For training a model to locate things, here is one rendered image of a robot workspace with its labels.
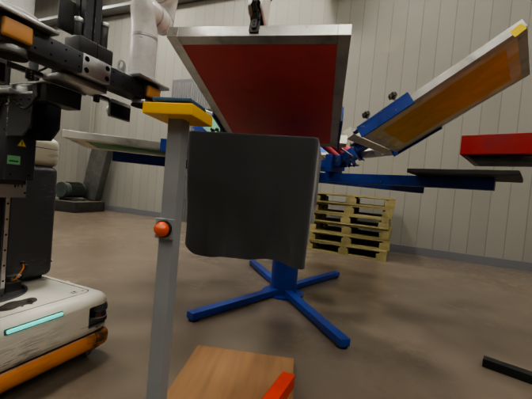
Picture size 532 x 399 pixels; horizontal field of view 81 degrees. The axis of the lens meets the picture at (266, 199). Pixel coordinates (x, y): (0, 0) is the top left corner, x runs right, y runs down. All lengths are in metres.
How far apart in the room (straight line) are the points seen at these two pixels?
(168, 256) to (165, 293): 0.09
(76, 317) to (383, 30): 5.53
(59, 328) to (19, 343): 0.13
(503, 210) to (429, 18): 3.02
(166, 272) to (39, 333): 0.67
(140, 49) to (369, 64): 4.72
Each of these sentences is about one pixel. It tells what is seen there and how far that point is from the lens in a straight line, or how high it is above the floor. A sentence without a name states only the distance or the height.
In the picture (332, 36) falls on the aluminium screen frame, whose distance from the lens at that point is 1.05.
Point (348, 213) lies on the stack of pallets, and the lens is 4.35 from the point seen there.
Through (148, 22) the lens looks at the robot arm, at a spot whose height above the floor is 1.34.
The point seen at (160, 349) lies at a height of 0.34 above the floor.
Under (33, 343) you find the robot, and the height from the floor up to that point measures 0.18.
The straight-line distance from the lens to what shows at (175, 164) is 0.81.
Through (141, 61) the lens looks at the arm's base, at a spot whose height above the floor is 1.20.
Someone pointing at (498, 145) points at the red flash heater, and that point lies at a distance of 1.71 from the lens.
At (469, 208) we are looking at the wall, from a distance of 5.36.
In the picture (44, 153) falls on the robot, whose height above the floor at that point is 0.84.
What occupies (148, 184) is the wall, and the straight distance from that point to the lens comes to 7.17.
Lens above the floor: 0.77
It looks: 2 degrees down
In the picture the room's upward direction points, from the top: 5 degrees clockwise
